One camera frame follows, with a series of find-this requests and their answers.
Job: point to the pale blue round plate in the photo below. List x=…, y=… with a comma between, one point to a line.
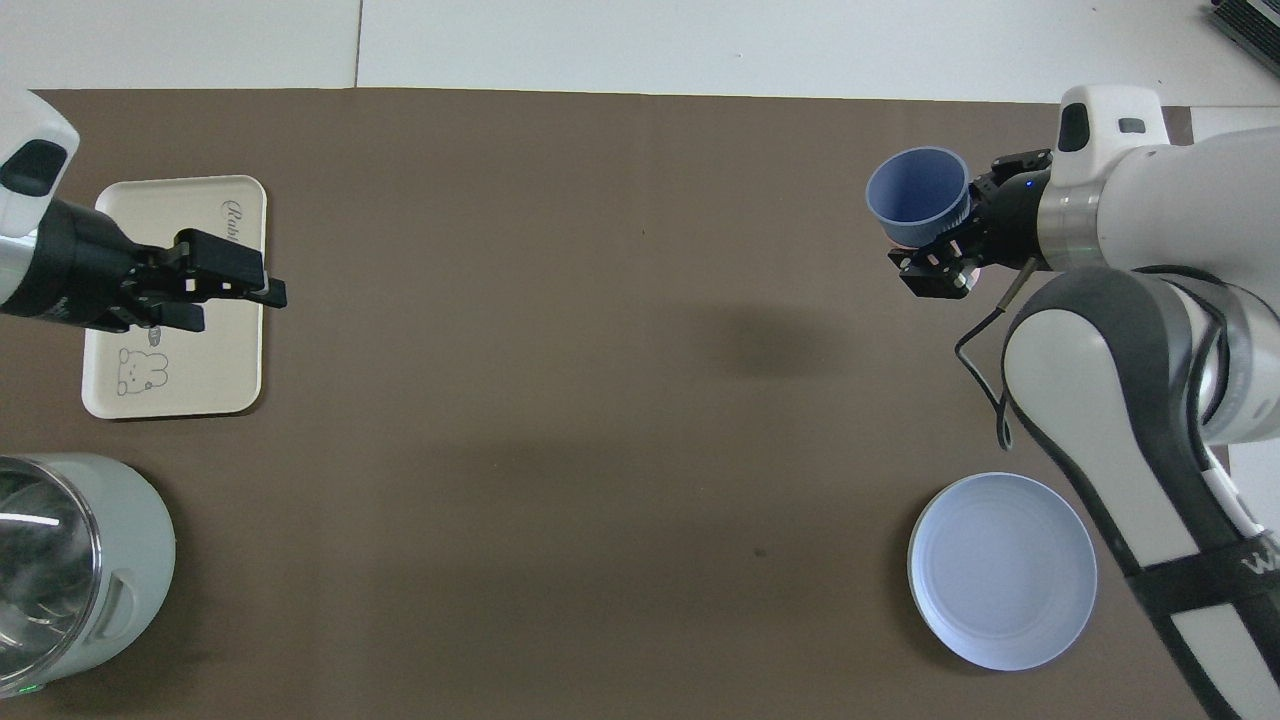
x=1000, y=570

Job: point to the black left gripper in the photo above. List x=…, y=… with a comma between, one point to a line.
x=90, y=270

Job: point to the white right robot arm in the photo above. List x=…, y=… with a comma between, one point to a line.
x=1130, y=400

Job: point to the dark grey ribbed object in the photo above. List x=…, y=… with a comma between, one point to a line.
x=1250, y=25

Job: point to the cream tray with rabbit print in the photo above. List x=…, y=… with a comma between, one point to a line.
x=215, y=370

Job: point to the brown table mat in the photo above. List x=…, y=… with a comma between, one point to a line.
x=600, y=400

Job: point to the blue plastic cup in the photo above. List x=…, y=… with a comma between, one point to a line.
x=915, y=190

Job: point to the pale green pot glass lid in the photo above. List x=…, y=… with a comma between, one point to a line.
x=90, y=570

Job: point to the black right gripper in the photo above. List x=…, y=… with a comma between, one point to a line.
x=1010, y=220

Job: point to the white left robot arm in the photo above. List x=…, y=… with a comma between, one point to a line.
x=30, y=170

